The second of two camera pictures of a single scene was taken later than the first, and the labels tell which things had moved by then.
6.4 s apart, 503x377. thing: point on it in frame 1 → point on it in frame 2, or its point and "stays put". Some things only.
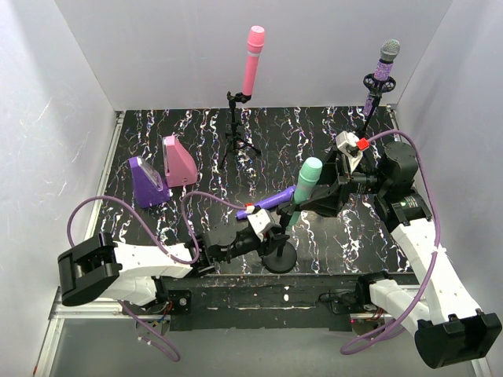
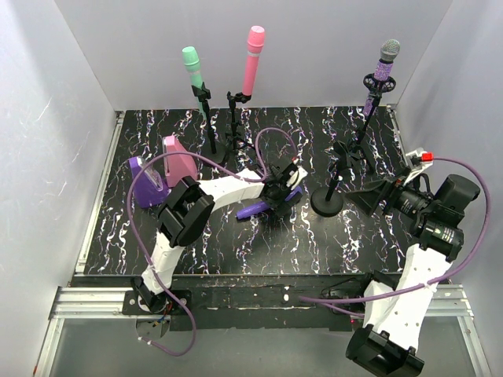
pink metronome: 180,166 stays put
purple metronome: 150,188 stays put
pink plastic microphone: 255,47 stays put
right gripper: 339,190 → 389,195
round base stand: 286,254 → 212,147
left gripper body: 271,237 → 276,195
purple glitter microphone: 389,52 stays put
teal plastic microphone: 310,170 → 192,64
